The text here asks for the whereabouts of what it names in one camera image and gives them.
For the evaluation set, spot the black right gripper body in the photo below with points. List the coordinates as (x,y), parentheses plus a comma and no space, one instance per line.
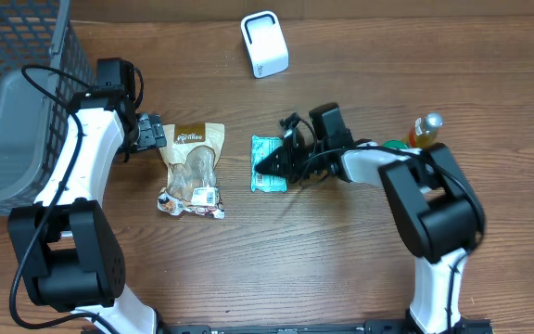
(290,156)

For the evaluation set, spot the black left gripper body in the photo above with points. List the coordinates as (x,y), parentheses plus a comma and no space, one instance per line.
(149,133)

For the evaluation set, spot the brown snack bag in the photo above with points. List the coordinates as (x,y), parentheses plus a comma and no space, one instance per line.
(191,156)

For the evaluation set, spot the green lid white jar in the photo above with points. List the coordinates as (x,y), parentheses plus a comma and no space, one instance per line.
(395,144)

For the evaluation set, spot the yellow oil bottle silver cap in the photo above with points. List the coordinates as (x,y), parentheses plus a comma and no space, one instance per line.
(424,131)

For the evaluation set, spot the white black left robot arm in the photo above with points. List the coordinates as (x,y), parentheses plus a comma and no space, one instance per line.
(70,263)

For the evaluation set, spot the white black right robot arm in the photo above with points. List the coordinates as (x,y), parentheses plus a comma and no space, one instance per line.
(436,212)

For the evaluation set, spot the white barcode scanner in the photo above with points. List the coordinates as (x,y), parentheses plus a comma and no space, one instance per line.
(265,43)

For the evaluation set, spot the dark grey mesh basket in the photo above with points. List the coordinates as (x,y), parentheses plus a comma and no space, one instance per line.
(42,64)

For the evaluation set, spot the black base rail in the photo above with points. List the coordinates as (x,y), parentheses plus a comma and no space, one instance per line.
(285,328)

